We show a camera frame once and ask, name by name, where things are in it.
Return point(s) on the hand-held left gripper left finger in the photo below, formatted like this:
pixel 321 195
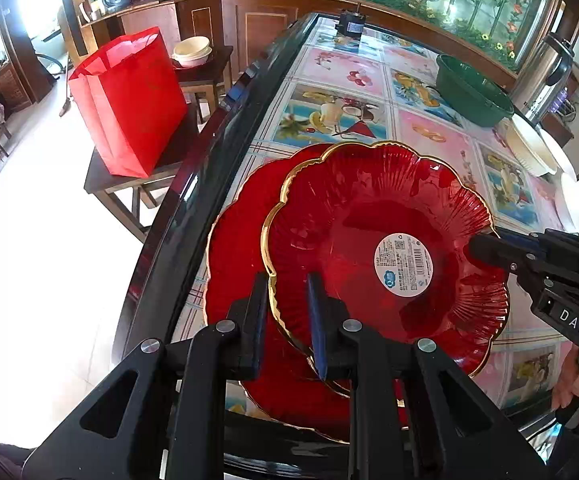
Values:
pixel 261 315

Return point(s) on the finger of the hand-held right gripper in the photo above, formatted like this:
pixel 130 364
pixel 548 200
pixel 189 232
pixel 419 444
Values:
pixel 494 252

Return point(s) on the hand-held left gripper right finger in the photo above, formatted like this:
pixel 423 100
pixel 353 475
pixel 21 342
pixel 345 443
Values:
pixel 317 325

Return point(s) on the red gold-rimmed plate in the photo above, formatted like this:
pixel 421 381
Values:
pixel 234 260

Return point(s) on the white bowl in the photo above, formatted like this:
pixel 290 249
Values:
pixel 572 205

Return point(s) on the red plate with white label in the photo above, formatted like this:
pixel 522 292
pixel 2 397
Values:
pixel 369 200

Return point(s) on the green plastic basin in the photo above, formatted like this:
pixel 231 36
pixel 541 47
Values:
pixel 474 95

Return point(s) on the large cream ribbed bowl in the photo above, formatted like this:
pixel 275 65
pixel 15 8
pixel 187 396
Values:
pixel 529 152

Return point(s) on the black round table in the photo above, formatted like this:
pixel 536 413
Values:
pixel 194 185

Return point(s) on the dark wooden stool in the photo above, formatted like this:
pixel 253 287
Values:
pixel 179 160
pixel 204 77

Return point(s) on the stainless steel kettle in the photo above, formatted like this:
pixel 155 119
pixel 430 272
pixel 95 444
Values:
pixel 539 80

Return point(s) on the red paper bag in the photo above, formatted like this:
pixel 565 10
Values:
pixel 129 105

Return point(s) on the small black motor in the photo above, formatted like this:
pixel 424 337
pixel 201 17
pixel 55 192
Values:
pixel 350 24

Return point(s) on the wooden cabinet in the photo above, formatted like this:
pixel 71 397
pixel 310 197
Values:
pixel 249 25

